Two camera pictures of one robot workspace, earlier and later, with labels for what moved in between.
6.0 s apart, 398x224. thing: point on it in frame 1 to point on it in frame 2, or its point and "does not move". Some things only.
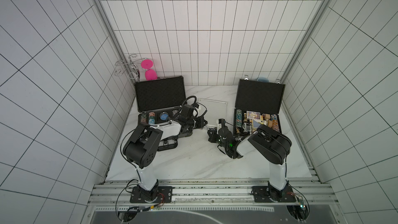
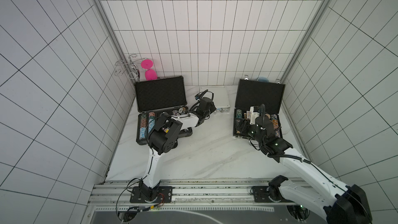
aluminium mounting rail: x=211 y=192 does not move
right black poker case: x=258 y=102 does not move
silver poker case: x=216 y=110 to x=220 y=98
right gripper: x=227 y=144 to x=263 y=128
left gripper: x=200 y=122 to x=213 y=108
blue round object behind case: x=263 y=79 does not move
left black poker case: x=158 y=100 does not move
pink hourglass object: x=150 y=74 does not move
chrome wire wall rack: x=130 y=66 does not move
